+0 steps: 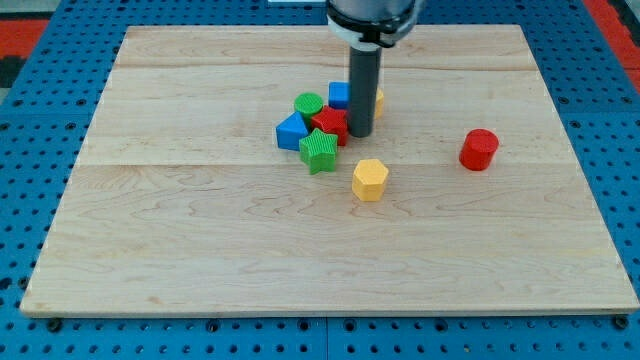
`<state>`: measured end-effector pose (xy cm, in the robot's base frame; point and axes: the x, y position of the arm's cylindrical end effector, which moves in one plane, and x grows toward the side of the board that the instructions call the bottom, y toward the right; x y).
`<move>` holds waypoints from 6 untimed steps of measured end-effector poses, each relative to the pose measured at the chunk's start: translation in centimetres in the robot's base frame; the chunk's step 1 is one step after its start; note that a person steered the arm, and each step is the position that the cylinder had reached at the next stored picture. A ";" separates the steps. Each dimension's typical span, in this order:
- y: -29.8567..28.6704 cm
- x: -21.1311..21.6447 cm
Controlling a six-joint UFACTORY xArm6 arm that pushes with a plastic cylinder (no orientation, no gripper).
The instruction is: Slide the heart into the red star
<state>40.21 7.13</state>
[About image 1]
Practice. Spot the yellow heart block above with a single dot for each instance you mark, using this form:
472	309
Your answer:
379	104

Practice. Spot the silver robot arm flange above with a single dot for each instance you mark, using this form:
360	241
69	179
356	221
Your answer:
367	25

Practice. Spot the green star block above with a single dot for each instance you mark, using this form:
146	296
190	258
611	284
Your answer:
318	151

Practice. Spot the red star block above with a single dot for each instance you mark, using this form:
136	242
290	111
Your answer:
332	121

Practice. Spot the yellow hexagon block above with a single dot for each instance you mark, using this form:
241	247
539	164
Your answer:
369	180

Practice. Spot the blue triangle block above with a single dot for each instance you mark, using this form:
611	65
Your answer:
290	131

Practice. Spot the green cylinder block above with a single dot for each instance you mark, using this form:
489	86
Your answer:
308	104

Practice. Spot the blue cube block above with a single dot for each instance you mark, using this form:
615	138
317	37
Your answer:
338	95

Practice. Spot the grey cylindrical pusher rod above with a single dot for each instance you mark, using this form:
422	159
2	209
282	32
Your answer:
364	70

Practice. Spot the light wooden board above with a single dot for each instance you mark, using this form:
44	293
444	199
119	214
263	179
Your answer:
181	205

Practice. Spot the red cylinder block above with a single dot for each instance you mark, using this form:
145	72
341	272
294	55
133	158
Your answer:
478	150

